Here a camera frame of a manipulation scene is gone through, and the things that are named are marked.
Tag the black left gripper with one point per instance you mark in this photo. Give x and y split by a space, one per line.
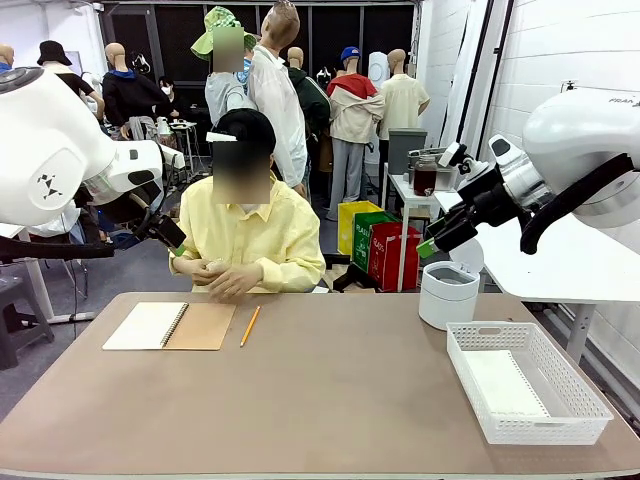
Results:
137 210

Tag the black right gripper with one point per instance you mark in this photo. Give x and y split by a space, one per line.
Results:
492 205

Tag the spiral notebook brown cover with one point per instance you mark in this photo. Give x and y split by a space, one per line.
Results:
200 327

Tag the orange pencil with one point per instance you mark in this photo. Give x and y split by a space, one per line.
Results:
250 326

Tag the white paper sheet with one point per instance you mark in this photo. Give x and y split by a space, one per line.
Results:
505 385

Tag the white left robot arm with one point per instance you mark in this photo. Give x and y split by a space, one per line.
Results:
40 140

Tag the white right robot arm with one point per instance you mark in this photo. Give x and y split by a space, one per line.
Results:
575 135

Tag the person's right hand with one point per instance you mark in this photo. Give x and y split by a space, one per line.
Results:
200 270

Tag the person's left hand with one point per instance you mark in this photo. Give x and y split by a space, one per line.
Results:
235 282

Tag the white round trash can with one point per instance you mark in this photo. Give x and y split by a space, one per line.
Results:
447 300

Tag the red recycling bag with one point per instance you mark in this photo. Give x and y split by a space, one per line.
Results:
395 270

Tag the small white side table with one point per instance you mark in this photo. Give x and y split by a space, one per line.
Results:
397 185

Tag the metal tray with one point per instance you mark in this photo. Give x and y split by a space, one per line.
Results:
425 151

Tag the green recycling bag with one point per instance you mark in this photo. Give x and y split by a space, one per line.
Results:
362 240

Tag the gray box bin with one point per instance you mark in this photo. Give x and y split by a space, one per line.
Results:
407 145

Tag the person in yellow shirt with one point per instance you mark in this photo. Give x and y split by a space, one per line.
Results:
270 235

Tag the black chair base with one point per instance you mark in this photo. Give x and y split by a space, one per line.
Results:
350 280

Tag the large white table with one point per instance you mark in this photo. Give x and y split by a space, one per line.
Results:
575 270

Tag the black baseball cap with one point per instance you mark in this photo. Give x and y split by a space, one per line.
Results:
250 125

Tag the background person with mask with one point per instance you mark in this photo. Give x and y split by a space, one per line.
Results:
170 97

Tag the mannequin cream shirt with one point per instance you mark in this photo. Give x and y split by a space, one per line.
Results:
402 100

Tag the white desk with legs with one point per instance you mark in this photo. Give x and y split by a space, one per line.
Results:
39 287

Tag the mannequin in black hoodie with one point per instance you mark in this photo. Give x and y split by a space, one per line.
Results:
130 95

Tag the mannequin in gray shirt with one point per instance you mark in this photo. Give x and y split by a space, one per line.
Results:
225 92

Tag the mannequin red beige jacket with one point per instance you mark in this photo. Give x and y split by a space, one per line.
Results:
352 110

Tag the gray plastic stool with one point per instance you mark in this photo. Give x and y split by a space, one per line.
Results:
20 320

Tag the white tower fan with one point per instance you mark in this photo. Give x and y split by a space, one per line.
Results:
377 70

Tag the tall mannequin white shirt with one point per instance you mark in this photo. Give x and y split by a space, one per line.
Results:
275 90

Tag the mannequin in dark top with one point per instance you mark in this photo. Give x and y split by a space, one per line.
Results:
75 82

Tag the black tripod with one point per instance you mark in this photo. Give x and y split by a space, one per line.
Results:
569 86

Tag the mannequin dark green jacket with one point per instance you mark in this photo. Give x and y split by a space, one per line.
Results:
312 100

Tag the blue baseball cap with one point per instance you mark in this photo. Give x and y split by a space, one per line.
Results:
350 52

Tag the white perforated plastic basket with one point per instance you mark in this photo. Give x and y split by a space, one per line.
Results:
575 400

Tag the black bucket hat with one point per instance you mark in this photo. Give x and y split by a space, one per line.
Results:
52 52

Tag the green checked sun hat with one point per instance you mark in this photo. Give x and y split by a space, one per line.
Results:
215 22

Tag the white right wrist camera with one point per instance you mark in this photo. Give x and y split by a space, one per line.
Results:
450 155

